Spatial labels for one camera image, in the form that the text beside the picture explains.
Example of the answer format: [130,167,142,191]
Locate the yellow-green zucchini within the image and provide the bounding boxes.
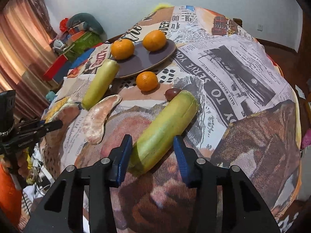
[81,59,120,110]
[128,90,199,176]

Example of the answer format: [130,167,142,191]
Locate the small orange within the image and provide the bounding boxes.
[135,71,159,91]

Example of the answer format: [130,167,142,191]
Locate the large orange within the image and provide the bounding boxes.
[142,30,167,52]

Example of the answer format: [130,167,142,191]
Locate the pomelo piece with rind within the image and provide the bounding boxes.
[45,97,80,127]

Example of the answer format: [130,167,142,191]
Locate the peeled pomelo segment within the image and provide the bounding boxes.
[82,94,122,145]

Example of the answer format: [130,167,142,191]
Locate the newspaper print tablecloth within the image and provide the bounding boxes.
[40,6,301,232]

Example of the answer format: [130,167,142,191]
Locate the upright yellow-green zucchini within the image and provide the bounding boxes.
[81,59,120,110]

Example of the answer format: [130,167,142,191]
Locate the pink curtain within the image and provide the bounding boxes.
[1,0,58,119]

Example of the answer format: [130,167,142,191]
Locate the pile of colourful clothes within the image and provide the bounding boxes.
[43,13,107,82]

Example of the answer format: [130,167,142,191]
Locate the dark red grape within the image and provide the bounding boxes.
[164,88,181,102]

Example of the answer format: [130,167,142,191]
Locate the purple round plate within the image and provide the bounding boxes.
[116,39,176,79]

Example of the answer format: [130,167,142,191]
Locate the white wall socket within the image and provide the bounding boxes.
[257,24,263,32]

